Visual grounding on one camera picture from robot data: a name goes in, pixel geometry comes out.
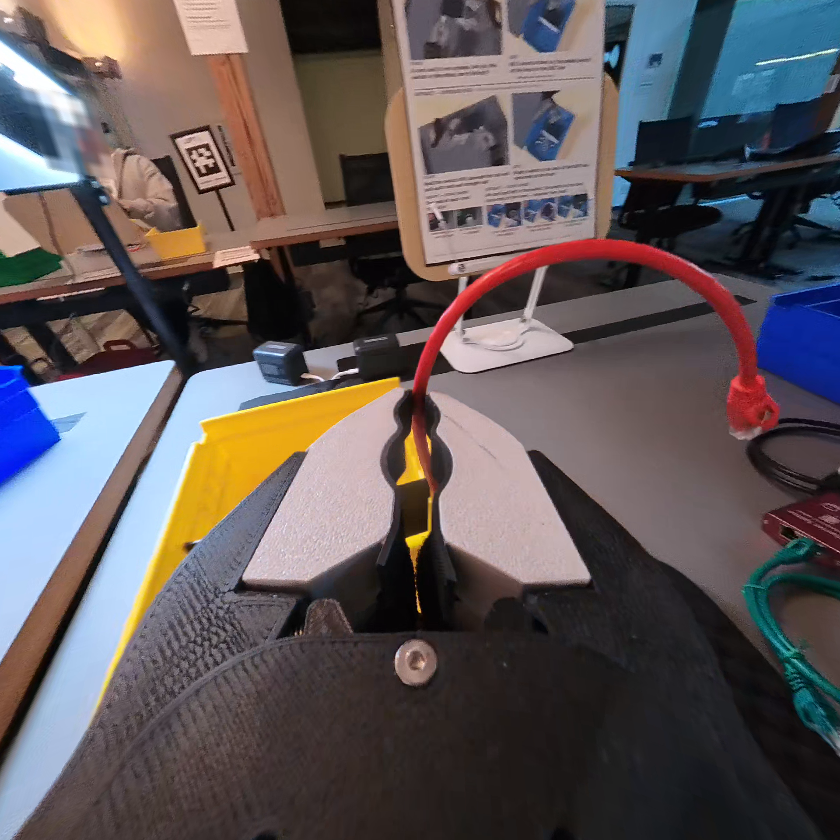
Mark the green cloth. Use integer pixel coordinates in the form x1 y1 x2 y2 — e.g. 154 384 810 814
0 249 63 288

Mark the fiducial marker sign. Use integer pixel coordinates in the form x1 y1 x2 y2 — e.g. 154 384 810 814
169 125 237 231

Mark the green ethernet cable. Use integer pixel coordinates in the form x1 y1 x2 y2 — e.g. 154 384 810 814
742 538 840 752

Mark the cardboard box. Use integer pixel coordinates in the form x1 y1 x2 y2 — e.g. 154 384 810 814
3 189 145 253

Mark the wooden-edged background table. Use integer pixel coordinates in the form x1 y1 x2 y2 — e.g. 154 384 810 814
0 223 263 309

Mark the yellow plastic bin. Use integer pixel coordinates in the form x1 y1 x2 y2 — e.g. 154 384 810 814
144 223 207 261
98 377 434 710

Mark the black power adapter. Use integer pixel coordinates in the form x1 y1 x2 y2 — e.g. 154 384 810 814
338 333 403 383

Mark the studio light panel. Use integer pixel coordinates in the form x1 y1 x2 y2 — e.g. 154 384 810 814
0 33 89 193

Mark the red ethernet cable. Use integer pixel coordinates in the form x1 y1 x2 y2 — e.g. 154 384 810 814
412 238 781 496

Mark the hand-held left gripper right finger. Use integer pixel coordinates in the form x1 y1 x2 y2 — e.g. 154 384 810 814
420 391 593 634

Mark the black cable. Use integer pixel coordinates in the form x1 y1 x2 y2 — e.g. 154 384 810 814
746 418 840 496

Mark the long background desk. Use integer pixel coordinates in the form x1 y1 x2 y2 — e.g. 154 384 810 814
616 151 840 290

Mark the black tripod stand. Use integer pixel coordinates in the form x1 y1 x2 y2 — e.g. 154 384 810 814
0 178 194 371

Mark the white side table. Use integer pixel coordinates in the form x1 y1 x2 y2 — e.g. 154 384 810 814
0 360 185 742

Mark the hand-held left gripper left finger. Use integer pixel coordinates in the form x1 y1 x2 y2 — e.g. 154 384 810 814
241 387 421 634

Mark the red ethernet splitter box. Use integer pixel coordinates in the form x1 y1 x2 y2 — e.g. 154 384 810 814
761 493 840 568

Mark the blue plastic bin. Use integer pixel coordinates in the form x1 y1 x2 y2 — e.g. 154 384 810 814
756 283 840 404
0 365 61 487

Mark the white paper notice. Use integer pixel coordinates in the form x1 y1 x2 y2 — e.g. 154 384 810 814
174 0 250 56

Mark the red bag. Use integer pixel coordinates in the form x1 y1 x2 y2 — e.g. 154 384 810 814
62 339 158 378

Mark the black office chair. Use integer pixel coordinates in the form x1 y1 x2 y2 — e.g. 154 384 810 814
768 98 840 158
617 117 723 263

